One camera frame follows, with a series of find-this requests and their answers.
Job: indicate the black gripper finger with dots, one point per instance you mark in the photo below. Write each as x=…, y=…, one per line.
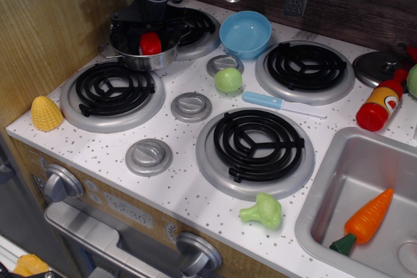
x=170, y=40
x=133, y=42

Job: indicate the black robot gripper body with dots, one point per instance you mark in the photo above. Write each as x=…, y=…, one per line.
x=142, y=16

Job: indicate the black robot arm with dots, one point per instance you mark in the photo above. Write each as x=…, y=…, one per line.
x=145, y=25

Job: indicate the small steel pan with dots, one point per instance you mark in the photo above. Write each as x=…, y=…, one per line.
x=116, y=48

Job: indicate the back left black burner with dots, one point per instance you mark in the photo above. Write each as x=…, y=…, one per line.
x=199, y=32

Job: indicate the black burner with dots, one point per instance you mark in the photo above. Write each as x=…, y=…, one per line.
x=243, y=152
x=305, y=72
x=199, y=32
x=108, y=97

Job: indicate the top silver stove knob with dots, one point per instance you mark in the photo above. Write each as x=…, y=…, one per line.
x=221, y=62

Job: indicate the silver stove knob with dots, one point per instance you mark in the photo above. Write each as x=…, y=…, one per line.
x=221, y=62
x=191, y=107
x=148, y=157

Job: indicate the front left black burner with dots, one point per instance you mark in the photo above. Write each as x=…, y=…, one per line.
x=108, y=97

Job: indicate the middle silver stove knob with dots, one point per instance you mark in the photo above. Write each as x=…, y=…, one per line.
x=191, y=107

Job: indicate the green toy apple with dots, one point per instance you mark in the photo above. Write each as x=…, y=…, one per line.
x=228, y=80

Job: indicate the blue plastic bowl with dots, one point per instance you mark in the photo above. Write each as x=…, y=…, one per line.
x=245, y=34

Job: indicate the yellow toy corn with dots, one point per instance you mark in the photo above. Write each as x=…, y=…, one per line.
x=45, y=114

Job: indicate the bottom silver stove knob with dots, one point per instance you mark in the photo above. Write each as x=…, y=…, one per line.
x=148, y=157

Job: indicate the front right black burner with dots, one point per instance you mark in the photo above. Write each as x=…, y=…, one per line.
x=243, y=152

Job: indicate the back right black burner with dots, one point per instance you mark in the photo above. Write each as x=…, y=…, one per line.
x=305, y=72

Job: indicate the left oven front knob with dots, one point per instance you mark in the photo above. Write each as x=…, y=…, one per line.
x=61, y=184

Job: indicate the oven knob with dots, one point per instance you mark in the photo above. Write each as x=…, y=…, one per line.
x=198, y=257
x=61, y=184

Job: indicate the green toy broccoli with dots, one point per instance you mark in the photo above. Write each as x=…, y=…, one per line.
x=266, y=210

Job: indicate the steel pot lid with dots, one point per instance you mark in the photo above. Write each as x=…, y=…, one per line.
x=375, y=67

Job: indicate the red toy ketchup bottle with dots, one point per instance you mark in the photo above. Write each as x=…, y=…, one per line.
x=382, y=102

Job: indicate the right oven front knob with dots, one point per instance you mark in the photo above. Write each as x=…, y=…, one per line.
x=198, y=257

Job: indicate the steel sink basin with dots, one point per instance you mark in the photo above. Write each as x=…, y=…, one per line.
x=358, y=166

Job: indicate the green toy vegetable at edge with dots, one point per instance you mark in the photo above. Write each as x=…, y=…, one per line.
x=412, y=81

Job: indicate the yellow object bottom left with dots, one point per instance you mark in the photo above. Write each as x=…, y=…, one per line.
x=28, y=265

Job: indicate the orange toy carrot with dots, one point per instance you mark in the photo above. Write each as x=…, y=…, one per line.
x=364, y=223

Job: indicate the blue handled toy knife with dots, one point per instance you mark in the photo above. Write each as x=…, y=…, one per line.
x=281, y=104

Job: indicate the silver oven door handle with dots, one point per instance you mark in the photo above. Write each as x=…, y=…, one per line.
x=110, y=245

